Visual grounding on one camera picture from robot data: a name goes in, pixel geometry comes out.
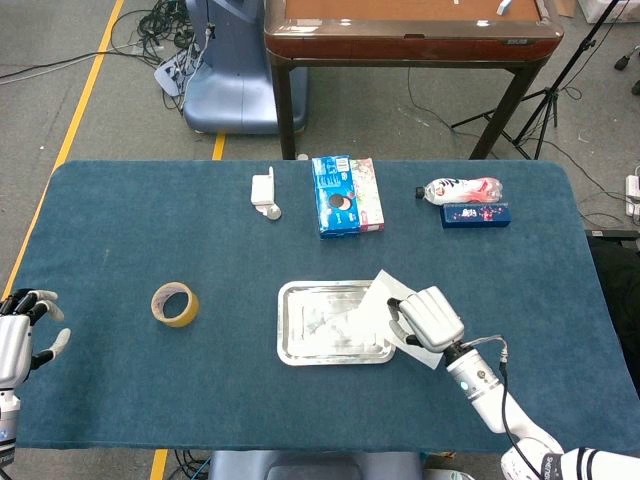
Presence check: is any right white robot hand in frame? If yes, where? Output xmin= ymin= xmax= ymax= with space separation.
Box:
xmin=386 ymin=286 xmax=466 ymax=354

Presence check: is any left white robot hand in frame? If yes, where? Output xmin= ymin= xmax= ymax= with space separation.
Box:
xmin=0 ymin=288 xmax=72 ymax=389

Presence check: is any white paper sheet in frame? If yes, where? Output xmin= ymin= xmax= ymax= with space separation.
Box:
xmin=344 ymin=269 xmax=444 ymax=371

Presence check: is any silver metal tray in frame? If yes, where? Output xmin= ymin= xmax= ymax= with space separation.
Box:
xmin=276 ymin=279 xmax=398 ymax=367

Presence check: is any dark blue long box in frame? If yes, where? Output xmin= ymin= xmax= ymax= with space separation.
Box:
xmin=440 ymin=202 xmax=513 ymax=230

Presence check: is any red white plastic bottle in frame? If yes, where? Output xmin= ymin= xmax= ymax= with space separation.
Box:
xmin=414 ymin=176 xmax=504 ymax=206

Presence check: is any pink floral box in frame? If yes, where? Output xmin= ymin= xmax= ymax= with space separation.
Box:
xmin=349 ymin=157 xmax=386 ymax=235

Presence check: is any blue cookie box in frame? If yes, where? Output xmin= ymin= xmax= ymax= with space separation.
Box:
xmin=311 ymin=155 xmax=362 ymax=240

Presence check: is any yellow tape roll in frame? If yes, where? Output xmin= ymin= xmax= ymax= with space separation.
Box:
xmin=151 ymin=281 xmax=201 ymax=329

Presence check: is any blue table cloth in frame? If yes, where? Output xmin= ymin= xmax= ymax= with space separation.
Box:
xmin=0 ymin=159 xmax=632 ymax=457

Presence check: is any grey robot torso base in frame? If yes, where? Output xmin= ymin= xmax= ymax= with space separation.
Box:
xmin=207 ymin=449 xmax=426 ymax=480

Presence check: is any black bag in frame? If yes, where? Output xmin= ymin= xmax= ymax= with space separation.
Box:
xmin=584 ymin=229 xmax=640 ymax=361

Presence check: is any white plastic block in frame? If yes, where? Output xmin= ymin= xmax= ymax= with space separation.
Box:
xmin=249 ymin=166 xmax=276 ymax=210

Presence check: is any white power strip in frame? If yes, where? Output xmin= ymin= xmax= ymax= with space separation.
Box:
xmin=624 ymin=173 xmax=640 ymax=217

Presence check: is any black tripod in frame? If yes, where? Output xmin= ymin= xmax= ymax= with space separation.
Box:
xmin=451 ymin=0 xmax=624 ymax=161

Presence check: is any brown mahjong table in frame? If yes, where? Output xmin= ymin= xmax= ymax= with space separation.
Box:
xmin=263 ymin=0 xmax=565 ymax=161

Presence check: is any blue grey machine base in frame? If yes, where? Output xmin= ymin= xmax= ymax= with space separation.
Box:
xmin=182 ymin=0 xmax=309 ymax=135

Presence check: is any white floor socket strip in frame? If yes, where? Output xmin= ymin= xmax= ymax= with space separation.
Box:
xmin=153 ymin=52 xmax=195 ymax=97

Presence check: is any black floor cable bundle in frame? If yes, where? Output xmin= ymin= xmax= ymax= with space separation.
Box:
xmin=134 ymin=0 xmax=201 ymax=111

